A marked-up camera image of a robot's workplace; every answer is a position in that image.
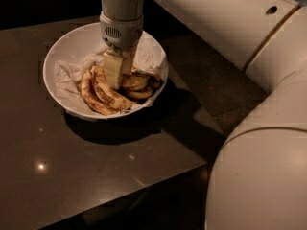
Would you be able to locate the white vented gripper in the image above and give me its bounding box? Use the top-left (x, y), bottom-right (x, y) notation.
top-left (100, 12), bottom-right (143, 90)

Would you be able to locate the curved spotted banana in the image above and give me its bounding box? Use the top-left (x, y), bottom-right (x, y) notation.
top-left (121, 75), bottom-right (148, 90)

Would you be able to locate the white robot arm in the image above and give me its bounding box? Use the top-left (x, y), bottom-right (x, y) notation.
top-left (101, 0), bottom-right (307, 230)

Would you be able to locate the white paper bowl liner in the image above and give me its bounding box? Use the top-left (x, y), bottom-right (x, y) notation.
top-left (53, 32), bottom-right (169, 123)

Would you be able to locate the large spotted middle banana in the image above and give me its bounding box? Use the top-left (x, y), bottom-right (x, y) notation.
top-left (90, 65), bottom-right (134, 111)

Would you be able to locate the lower right yellow banana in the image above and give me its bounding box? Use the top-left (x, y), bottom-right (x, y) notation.
top-left (125, 86), bottom-right (154, 100)

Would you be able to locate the white round bowl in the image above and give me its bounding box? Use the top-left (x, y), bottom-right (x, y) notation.
top-left (42, 22), bottom-right (170, 121)

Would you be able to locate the leftmost spotted banana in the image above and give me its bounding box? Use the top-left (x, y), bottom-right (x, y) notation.
top-left (80, 71), bottom-right (116, 116)

